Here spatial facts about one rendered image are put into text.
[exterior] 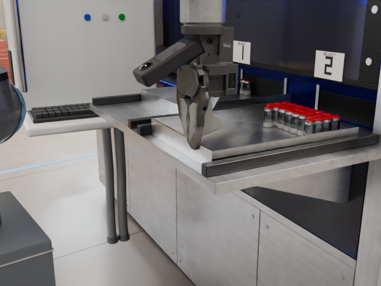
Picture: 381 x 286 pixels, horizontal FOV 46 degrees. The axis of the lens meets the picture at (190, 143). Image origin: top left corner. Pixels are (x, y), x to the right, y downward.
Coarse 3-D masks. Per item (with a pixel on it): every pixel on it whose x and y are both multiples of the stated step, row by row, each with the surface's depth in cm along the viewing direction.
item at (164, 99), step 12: (144, 96) 129; (156, 96) 121; (168, 96) 135; (228, 96) 137; (240, 96) 137; (252, 96) 137; (264, 96) 120; (276, 96) 122; (288, 96) 124; (168, 108) 116
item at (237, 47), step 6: (234, 42) 131; (240, 42) 128; (246, 42) 126; (234, 48) 131; (240, 48) 128; (246, 48) 126; (234, 54) 132; (240, 54) 129; (246, 54) 126; (234, 60) 132; (240, 60) 129; (246, 60) 127
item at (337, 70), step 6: (318, 54) 102; (324, 54) 100; (330, 54) 99; (336, 54) 97; (342, 54) 96; (318, 60) 102; (324, 60) 101; (330, 60) 99; (336, 60) 98; (342, 60) 96; (318, 66) 103; (324, 66) 101; (336, 66) 98; (342, 66) 96; (318, 72) 103; (330, 72) 100; (336, 72) 98; (342, 72) 96; (324, 78) 101; (330, 78) 100; (336, 78) 98
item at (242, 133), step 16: (224, 112) 105; (240, 112) 107; (256, 112) 109; (160, 128) 93; (176, 128) 100; (224, 128) 102; (240, 128) 102; (256, 128) 102; (272, 128) 102; (352, 128) 89; (176, 144) 87; (208, 144) 90; (224, 144) 90; (240, 144) 90; (256, 144) 79; (272, 144) 81; (288, 144) 83; (208, 160) 77
